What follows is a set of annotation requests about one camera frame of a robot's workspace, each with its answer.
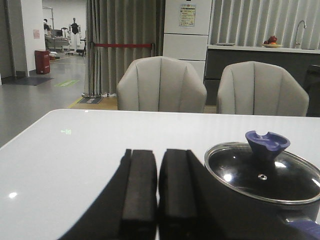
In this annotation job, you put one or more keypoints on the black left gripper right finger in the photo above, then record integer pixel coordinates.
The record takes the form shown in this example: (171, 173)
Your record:
(195, 206)

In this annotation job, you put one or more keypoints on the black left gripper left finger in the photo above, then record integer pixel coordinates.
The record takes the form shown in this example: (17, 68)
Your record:
(126, 209)

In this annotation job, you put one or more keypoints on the glass pot lid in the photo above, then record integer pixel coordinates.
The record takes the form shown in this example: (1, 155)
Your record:
(262, 169)

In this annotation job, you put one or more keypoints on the dark blue saucepan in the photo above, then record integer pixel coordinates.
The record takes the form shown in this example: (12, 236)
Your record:
(267, 220)

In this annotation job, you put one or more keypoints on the grey chair left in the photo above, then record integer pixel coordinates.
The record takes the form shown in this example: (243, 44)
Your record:
(161, 84)

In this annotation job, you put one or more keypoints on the grey chair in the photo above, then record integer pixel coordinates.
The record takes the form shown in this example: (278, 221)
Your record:
(161, 84)
(258, 88)

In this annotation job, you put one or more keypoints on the grey chair right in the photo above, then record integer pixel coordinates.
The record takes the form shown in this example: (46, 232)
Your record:
(258, 88)

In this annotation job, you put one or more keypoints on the red barrier belt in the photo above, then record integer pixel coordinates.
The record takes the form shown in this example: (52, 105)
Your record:
(150, 46)

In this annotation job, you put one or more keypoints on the white refrigerator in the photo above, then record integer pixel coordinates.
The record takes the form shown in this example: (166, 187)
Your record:
(186, 31)

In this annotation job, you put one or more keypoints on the dark floor mat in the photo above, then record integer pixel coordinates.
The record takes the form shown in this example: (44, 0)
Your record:
(28, 81)

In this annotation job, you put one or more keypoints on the red bin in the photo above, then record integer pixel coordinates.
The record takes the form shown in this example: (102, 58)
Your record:
(42, 61)

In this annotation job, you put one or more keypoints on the fruit plate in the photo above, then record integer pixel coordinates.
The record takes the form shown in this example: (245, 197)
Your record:
(272, 42)

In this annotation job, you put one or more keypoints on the grey curtain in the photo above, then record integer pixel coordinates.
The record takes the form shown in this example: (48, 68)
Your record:
(117, 33)

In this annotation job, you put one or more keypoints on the chrome faucet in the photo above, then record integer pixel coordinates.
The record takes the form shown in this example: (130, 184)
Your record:
(300, 28)

